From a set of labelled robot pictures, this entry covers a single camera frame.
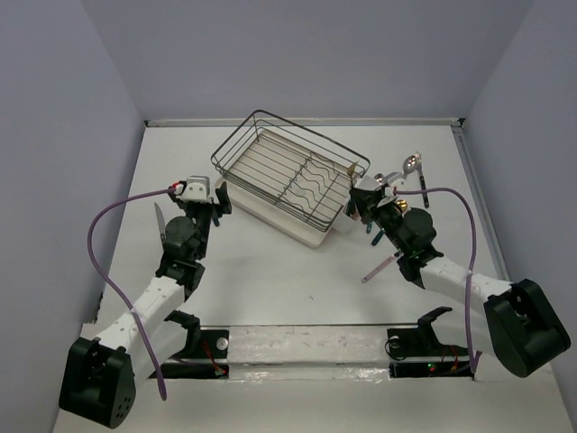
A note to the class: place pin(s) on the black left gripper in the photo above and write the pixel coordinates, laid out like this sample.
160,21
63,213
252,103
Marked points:
222,207

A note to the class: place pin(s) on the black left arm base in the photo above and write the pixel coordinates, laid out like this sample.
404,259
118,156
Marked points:
206,361

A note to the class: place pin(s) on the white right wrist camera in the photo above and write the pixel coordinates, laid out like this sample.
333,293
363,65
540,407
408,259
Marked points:
392,182

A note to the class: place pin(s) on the gold spoon green handle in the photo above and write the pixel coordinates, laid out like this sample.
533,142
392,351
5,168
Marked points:
403,206

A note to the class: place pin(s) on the white cutlery holder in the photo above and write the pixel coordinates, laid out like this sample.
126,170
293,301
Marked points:
349,216

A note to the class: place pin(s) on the silver spoon teal handle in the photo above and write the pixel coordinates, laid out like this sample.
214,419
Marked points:
378,180

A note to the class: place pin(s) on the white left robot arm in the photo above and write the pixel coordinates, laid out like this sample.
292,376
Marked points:
102,374

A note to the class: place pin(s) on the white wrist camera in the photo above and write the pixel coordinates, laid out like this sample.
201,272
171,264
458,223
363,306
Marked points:
192,189
392,182

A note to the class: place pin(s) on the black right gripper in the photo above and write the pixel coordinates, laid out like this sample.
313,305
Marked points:
367,201

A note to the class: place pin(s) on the silver fork teal handle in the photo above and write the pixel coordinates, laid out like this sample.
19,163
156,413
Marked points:
351,170

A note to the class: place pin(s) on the silver knife pink handle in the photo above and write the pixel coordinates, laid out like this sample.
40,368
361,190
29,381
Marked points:
392,259

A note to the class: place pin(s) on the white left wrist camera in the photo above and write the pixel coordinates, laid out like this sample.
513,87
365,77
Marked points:
192,189

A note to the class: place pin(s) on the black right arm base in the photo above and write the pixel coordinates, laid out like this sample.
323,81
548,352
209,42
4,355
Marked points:
416,352

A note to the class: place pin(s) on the silver spoon pink handle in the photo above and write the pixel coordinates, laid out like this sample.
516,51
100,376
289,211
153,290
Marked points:
410,165

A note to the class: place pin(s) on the grey wire dish rack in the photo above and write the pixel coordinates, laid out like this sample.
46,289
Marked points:
298,171

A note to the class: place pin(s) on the cream drip tray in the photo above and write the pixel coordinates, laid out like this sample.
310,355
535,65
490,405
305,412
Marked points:
286,224

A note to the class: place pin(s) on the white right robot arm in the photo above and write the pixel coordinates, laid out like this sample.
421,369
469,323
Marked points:
512,321

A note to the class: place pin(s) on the silver knife dark handle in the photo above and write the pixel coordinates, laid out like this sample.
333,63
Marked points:
160,221

